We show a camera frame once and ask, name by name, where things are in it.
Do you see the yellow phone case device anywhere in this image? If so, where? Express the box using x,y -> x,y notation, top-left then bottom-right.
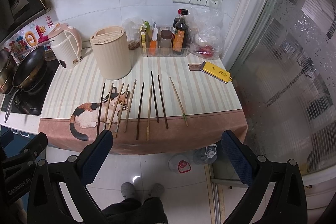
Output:
200,61 -> 232,83

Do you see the black induction cooktop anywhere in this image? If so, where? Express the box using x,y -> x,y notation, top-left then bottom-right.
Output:
11,60 -> 59,116

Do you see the striped cat table mat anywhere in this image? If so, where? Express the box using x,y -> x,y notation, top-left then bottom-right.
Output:
38,49 -> 248,155

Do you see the black frying pan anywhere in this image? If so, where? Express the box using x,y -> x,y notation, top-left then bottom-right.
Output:
4,46 -> 45,123

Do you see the plastic water jug red label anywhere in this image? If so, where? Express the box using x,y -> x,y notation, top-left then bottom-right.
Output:
168,154 -> 192,174

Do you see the clear plastic bag right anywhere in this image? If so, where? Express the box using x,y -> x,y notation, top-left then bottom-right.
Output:
187,6 -> 224,59

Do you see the yellow seasoning box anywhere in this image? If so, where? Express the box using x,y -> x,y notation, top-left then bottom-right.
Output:
140,26 -> 146,56

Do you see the steel pot with lid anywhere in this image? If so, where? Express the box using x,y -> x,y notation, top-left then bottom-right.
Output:
0,49 -> 18,94

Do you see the clear plastic bag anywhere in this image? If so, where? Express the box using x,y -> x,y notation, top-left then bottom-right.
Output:
187,6 -> 224,59
122,17 -> 143,50

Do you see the clear plastic bag left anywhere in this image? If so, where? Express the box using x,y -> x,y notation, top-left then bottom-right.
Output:
122,17 -> 143,50

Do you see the dark soy sauce bottle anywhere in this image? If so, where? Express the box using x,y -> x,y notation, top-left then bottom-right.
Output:
173,9 -> 189,55

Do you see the pink white electric kettle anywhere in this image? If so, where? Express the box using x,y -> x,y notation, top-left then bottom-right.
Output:
48,23 -> 83,69

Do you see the brown lid spice jar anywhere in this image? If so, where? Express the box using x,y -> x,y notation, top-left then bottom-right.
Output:
160,30 -> 173,48

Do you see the left grey slipper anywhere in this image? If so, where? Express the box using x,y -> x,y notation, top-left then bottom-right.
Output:
121,182 -> 138,200

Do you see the clear plastic water jug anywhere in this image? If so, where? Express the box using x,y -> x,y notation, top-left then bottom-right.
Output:
193,144 -> 217,165

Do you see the brown small card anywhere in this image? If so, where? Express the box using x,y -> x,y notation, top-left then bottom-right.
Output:
188,64 -> 201,71

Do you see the green banded bamboo chopstick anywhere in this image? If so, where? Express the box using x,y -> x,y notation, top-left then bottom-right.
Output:
169,76 -> 189,127

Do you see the white wall socket right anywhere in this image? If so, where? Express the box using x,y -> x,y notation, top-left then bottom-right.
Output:
206,0 -> 223,8

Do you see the dark brown chopstick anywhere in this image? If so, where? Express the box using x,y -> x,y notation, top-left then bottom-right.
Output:
136,82 -> 145,140
157,75 -> 169,129

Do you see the colourful wall sticker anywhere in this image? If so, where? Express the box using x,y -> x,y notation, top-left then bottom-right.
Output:
1,13 -> 54,57

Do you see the beige utensil holder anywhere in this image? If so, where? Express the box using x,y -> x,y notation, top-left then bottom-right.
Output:
89,26 -> 131,80

